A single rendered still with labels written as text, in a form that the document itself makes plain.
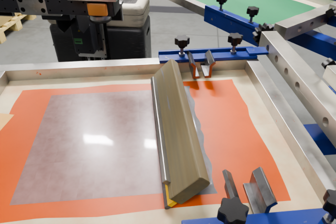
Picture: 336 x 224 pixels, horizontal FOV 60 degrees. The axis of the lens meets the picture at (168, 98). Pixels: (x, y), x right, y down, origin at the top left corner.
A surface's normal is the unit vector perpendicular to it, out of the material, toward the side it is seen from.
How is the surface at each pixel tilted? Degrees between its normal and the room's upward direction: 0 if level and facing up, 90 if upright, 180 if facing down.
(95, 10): 90
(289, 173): 0
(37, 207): 0
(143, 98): 0
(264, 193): 45
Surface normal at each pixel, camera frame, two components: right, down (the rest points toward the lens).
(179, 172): -0.72, -0.50
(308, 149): 0.00, -0.80
